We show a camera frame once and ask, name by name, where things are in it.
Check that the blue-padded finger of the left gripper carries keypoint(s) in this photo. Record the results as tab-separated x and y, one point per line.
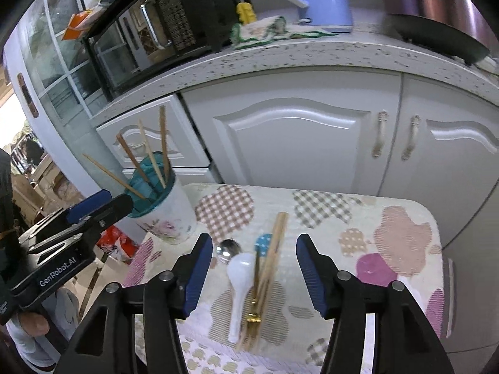
101	209

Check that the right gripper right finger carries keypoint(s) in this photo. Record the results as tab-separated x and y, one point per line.
319	273

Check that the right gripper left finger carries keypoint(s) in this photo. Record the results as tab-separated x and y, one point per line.
190	272

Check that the white ceramic spoon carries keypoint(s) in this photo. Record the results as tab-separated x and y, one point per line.
240	272

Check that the person's left hand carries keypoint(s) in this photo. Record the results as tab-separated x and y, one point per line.
33	324

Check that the steel spoon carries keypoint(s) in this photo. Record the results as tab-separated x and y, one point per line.
226	250

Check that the red plastic bag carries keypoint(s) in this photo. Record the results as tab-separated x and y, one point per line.
117	245

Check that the chopstick in cup left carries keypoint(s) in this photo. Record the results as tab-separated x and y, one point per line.
100	169

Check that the chopstick in cup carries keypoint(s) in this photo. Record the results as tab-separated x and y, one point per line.
163	132
100	169
151	154
131	156

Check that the teal-rimmed utensil cup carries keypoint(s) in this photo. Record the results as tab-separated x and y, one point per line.
168	214

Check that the patterned table cloth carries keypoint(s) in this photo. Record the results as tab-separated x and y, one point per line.
336	283

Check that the chopstick in cup right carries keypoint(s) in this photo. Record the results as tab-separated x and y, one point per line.
131	156

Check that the wooden chopstick pair member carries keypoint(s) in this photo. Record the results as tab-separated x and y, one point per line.
269	272

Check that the white drawer front upper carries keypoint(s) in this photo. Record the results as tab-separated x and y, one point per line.
184	148

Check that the glass sliding door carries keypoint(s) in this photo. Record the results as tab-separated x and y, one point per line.
58	89

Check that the white cabinet door left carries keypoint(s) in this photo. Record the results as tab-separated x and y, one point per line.
326	130

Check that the white cabinet door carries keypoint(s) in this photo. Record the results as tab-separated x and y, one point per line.
445	153
326	130

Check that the white cabinet door right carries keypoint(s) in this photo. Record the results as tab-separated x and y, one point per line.
445	153

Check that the orange box on microwave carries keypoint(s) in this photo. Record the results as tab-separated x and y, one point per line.
78	25

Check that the black microwave oven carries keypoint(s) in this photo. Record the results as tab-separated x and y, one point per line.
135	40

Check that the green-edged dish cloth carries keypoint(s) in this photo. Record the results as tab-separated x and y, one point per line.
275	28

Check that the purple rice cooker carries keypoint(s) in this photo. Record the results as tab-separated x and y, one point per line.
453	28

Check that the yellow brush with handle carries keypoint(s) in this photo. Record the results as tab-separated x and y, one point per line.
245	12

